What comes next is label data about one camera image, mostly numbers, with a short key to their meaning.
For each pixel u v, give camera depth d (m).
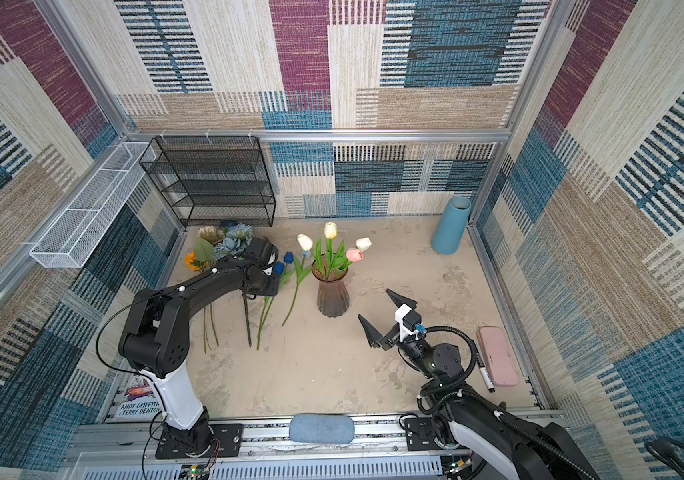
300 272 1.05
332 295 0.99
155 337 0.50
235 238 0.99
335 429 0.73
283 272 1.04
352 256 0.73
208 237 1.08
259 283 0.81
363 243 0.81
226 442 0.73
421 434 0.73
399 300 0.75
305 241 0.76
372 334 0.66
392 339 0.65
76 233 0.72
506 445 0.47
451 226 0.97
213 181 1.11
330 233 0.76
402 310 0.62
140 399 0.79
